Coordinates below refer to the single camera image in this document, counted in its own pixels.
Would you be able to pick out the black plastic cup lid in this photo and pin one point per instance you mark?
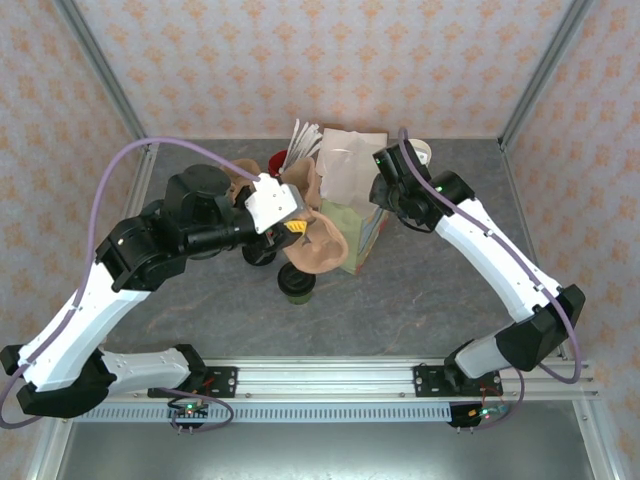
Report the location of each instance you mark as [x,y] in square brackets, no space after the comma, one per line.
[296,281]

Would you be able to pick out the white paper takeout bag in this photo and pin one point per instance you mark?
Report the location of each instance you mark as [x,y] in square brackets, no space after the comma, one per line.
[350,235]

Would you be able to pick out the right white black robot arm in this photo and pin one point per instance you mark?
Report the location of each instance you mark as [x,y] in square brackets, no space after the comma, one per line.
[490,255]

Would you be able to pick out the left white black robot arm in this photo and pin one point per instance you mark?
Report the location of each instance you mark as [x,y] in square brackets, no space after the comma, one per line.
[75,325]

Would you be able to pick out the stack of black cup lids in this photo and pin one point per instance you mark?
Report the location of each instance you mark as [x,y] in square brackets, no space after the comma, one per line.
[257,259]

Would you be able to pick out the white napkin stack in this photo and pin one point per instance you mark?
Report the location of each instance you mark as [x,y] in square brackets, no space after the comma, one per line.
[337,136]

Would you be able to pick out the left circuit board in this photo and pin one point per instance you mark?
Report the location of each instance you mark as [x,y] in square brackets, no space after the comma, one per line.
[189,412]

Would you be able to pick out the circuit board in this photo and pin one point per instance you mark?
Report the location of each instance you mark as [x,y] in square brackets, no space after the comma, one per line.
[189,412]
[480,414]

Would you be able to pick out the grey metal panel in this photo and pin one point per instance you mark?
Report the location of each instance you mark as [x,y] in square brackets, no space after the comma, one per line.
[325,452]

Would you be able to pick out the right circuit board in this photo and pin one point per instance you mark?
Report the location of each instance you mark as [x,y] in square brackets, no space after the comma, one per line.
[480,414]

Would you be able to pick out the aluminium table edge rail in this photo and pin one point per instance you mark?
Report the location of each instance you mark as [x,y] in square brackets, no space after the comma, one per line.
[530,225]
[140,175]

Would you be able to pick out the aluminium mounting rail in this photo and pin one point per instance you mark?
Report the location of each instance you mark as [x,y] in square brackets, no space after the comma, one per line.
[325,380]

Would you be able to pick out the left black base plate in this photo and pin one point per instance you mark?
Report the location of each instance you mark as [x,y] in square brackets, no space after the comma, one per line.
[225,382]

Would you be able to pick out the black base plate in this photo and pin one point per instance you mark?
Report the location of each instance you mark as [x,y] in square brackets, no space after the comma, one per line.
[225,382]
[427,382]

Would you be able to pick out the aluminium frame post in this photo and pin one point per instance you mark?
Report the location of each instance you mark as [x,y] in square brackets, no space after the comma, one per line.
[544,75]
[108,75]

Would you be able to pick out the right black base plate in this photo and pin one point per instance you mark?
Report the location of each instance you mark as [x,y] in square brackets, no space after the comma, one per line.
[427,382]

